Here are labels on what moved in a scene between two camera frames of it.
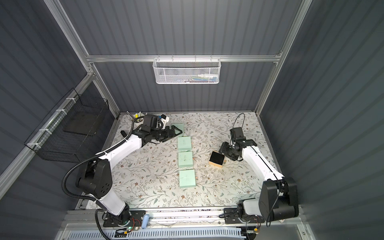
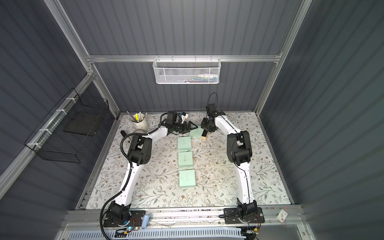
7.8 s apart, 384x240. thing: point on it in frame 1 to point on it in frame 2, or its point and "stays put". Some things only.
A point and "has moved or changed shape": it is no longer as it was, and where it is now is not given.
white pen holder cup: x=141 y=121 stays put
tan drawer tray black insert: x=217 y=158 to x=203 y=136
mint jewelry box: x=185 y=159 stays put
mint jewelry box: x=184 y=143 stays put
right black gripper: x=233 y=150 to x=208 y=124
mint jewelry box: x=187 y=178 stays put
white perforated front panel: x=197 y=234 stays put
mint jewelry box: x=180 y=126 has moved or changed shape
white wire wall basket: x=187 y=70 stays put
